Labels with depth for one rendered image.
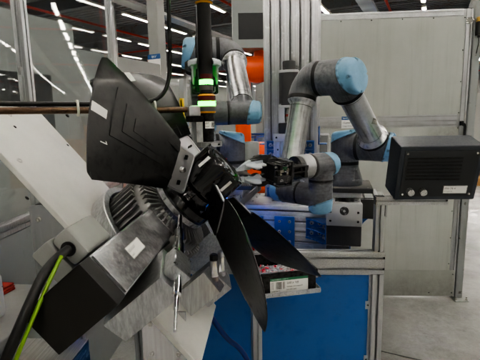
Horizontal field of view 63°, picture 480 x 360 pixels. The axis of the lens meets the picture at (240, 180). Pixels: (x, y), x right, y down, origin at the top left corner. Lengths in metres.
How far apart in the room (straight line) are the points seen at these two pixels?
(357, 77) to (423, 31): 1.72
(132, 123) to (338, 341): 1.15
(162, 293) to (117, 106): 0.32
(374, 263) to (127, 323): 0.96
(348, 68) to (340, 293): 0.77
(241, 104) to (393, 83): 1.80
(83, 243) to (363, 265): 1.02
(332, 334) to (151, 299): 0.99
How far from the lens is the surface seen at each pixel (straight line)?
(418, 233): 3.09
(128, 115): 0.71
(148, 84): 1.05
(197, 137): 0.96
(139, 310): 0.69
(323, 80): 1.32
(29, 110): 0.88
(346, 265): 1.44
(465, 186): 1.47
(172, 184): 0.81
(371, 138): 1.56
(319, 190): 1.24
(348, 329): 1.57
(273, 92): 1.88
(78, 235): 0.67
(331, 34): 2.85
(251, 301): 0.75
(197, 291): 0.93
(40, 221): 0.95
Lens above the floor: 1.33
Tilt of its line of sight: 9 degrees down
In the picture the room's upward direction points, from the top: 1 degrees counter-clockwise
